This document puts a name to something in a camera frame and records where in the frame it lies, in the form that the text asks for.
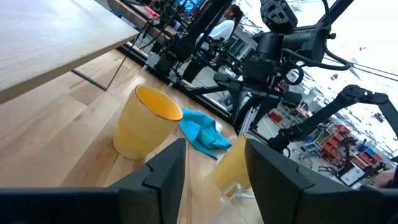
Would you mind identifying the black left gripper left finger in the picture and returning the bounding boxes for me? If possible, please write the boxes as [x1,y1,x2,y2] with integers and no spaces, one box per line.
[107,138,187,224]

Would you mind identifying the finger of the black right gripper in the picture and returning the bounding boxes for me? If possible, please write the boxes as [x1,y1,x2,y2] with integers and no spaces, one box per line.
[247,96,280,132]
[229,85,243,125]

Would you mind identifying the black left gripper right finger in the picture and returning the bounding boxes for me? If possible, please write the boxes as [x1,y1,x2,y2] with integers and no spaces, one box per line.
[245,139,315,224]

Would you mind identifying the tall yellow ceramic mug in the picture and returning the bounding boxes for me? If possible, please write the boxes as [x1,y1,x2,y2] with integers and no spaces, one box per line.
[213,134,252,190]

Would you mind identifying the wide yellow ceramic mug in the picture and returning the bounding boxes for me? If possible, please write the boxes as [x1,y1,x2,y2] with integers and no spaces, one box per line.
[113,84,183,161]

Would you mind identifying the black metal shelf leg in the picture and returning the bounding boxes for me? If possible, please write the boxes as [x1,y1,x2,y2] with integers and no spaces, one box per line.
[72,20,149,91]

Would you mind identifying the blue cloth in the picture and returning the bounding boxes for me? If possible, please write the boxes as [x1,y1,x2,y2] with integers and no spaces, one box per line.
[179,108,233,161]

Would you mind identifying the person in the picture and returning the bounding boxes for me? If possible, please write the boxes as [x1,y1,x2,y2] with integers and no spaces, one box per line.
[195,4,245,44]

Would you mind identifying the red storage shelving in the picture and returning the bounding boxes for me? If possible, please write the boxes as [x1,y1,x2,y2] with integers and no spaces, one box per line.
[320,124,384,170]

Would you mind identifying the background wooden workbench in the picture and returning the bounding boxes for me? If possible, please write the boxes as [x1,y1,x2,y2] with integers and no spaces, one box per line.
[107,0,178,43]

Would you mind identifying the black aluminium table frame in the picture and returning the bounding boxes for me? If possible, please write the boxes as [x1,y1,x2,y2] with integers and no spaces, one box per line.
[118,43,240,125]

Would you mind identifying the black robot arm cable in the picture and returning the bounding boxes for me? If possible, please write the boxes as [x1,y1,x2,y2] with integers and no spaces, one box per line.
[281,0,352,86]

